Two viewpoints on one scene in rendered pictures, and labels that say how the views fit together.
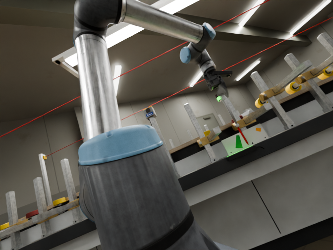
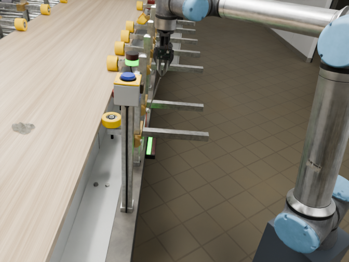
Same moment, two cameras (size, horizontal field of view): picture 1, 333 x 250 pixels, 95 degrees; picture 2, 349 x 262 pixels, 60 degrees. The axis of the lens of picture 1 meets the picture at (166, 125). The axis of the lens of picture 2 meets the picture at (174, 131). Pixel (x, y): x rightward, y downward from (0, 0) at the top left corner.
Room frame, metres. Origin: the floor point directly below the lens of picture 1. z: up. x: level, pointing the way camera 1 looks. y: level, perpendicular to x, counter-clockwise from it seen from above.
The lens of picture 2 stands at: (1.00, 0.86, 1.57)
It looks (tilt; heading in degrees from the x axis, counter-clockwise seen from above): 33 degrees down; 263
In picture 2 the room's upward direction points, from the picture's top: 6 degrees clockwise
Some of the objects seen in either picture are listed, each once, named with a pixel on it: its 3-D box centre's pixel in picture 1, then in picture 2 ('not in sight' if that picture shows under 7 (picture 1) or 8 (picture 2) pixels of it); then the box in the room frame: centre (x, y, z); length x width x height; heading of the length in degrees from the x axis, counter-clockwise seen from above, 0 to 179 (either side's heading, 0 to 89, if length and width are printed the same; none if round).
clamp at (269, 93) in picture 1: (271, 93); (146, 66); (0.98, -0.71, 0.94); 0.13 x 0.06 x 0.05; 86
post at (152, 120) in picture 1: (163, 146); (127, 161); (1.04, 0.08, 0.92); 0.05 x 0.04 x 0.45; 86
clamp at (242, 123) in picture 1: (243, 123); (141, 104); (1.00, -0.46, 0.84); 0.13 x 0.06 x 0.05; 86
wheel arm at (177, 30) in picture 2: not in sight; (162, 28); (0.86, -1.47, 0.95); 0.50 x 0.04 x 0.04; 176
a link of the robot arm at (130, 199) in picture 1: (131, 177); (326, 199); (0.29, 0.10, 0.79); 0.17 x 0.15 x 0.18; 39
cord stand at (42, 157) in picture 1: (48, 187); not in sight; (2.29, 2.04, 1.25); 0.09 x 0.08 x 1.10; 86
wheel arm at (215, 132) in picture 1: (211, 137); (158, 133); (0.92, -0.22, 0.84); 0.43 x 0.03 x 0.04; 176
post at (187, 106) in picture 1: (201, 134); (135, 127); (1.02, -0.18, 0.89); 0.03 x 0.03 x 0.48; 86
